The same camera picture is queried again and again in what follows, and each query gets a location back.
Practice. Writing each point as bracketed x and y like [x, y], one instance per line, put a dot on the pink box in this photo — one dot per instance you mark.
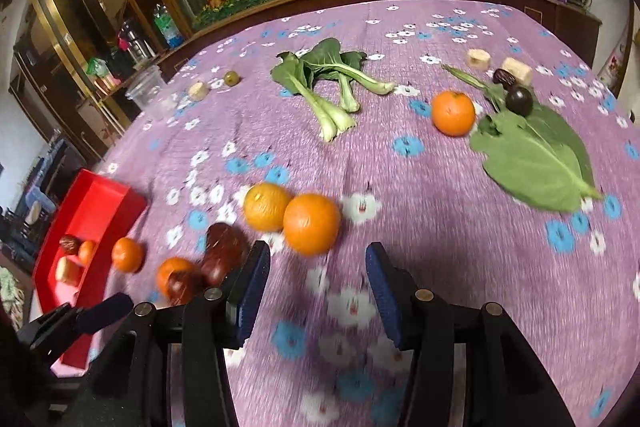
[108, 82]

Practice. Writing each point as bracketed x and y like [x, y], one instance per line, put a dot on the yellowish orange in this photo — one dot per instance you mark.
[266, 206]

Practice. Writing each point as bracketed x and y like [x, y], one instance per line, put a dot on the small tangerine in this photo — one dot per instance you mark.
[86, 252]
[126, 254]
[167, 268]

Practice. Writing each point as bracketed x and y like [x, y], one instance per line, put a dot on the green bag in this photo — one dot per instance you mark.
[97, 67]

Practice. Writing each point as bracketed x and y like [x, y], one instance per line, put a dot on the green bok choy bunch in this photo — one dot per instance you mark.
[320, 67]

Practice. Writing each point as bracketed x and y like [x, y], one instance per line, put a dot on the black steel thermos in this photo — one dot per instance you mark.
[132, 39]

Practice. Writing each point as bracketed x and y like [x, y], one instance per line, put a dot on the dark purple plum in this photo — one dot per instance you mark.
[518, 99]

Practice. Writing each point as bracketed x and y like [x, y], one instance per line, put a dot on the red tray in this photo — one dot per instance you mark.
[100, 207]

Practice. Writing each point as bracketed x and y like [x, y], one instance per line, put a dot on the clear plastic cup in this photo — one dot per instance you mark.
[147, 92]

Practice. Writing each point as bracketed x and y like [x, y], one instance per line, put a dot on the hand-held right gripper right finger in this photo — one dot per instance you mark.
[385, 297]

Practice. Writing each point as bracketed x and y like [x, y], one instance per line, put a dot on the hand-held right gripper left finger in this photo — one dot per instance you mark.
[252, 292]

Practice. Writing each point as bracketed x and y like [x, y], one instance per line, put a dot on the small dark red date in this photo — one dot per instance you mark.
[500, 76]

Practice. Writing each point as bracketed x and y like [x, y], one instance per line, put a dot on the glossy red date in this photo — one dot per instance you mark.
[222, 252]

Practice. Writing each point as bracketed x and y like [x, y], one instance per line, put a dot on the dark wooden cabinet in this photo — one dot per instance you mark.
[565, 24]

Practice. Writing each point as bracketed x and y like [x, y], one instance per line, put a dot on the large orange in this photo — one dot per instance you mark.
[311, 223]
[453, 113]

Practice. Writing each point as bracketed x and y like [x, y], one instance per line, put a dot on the wrinkled dark red date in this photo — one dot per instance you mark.
[70, 244]

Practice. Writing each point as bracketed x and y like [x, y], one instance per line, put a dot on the green plastic bottle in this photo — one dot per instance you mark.
[166, 26]

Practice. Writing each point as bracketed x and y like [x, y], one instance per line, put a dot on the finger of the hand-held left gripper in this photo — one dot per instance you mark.
[105, 313]

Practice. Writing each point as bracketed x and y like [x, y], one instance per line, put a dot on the large green leaf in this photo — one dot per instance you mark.
[537, 157]

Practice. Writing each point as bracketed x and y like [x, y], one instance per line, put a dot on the purple floral tablecloth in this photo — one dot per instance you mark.
[425, 207]

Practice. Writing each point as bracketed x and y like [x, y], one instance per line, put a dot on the small green olive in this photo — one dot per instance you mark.
[231, 78]

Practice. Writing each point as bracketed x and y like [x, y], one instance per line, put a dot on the dark brown round fruit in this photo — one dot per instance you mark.
[184, 289]

